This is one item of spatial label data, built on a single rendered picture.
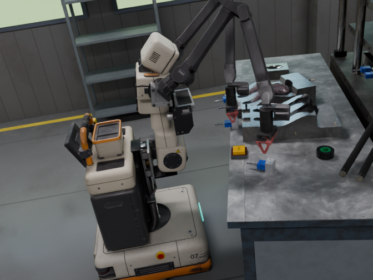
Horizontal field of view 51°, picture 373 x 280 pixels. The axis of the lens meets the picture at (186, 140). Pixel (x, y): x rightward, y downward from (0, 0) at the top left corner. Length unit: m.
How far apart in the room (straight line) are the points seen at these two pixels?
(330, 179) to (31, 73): 3.93
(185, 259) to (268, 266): 0.68
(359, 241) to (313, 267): 0.23
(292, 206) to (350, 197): 0.24
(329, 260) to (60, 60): 3.89
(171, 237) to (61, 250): 0.91
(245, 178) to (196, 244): 0.63
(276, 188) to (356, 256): 0.42
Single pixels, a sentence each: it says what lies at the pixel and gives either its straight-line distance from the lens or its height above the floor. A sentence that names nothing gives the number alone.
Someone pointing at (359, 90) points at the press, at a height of 0.78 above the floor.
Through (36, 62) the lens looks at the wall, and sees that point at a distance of 4.97.
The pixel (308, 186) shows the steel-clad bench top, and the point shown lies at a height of 0.80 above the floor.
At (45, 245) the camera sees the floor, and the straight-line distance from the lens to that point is 3.04.
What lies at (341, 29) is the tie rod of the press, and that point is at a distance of 3.29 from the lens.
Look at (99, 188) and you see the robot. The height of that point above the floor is 0.74.
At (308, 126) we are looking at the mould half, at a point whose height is 0.87.
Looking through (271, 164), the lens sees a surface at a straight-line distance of 1.82.
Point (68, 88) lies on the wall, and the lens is 5.00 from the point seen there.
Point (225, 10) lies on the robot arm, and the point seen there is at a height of 1.50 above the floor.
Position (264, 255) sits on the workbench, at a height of 0.59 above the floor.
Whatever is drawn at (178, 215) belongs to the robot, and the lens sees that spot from 2.48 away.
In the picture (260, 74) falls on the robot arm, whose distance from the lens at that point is 1.72.
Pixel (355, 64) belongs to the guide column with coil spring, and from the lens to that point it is 2.96.
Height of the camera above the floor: 1.85
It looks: 29 degrees down
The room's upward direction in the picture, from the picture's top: 9 degrees counter-clockwise
